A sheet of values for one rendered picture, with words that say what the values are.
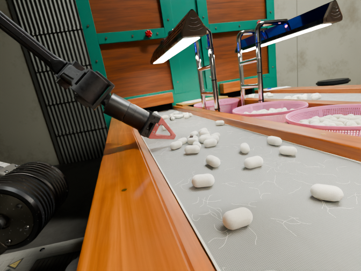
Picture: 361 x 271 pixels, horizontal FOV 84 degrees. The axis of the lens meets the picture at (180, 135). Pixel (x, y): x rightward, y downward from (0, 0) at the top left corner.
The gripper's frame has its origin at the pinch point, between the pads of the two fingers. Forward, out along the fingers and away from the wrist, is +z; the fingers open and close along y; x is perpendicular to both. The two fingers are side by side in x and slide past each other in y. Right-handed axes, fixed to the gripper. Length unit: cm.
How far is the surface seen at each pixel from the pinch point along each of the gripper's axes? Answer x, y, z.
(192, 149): 0.1, -11.7, 2.1
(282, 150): -8.8, -24.4, 13.3
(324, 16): -64, 8, 33
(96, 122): 49, 265, -27
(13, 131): 117, 291, -121
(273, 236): 2.2, -40.4, 1.7
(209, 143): -3.3, -10.0, 6.4
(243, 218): 2.3, -38.2, -0.8
